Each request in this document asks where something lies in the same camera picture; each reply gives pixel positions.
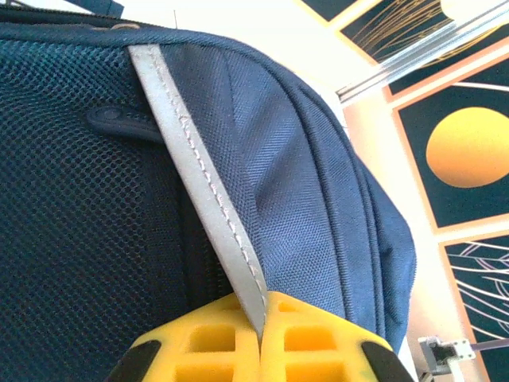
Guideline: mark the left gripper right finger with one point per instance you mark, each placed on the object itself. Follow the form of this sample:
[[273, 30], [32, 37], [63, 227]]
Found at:
[[338, 330]]

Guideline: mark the navy blue student backpack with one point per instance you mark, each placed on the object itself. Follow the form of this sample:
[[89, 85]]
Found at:
[[298, 179]]

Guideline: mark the aluminium corner post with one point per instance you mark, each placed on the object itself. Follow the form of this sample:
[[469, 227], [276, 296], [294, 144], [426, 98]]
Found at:
[[437, 53]]

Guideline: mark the aluminium table side rail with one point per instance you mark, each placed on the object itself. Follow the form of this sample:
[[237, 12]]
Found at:
[[441, 350]]

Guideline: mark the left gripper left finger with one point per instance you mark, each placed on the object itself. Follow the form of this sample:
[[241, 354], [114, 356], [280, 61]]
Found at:
[[171, 338]]

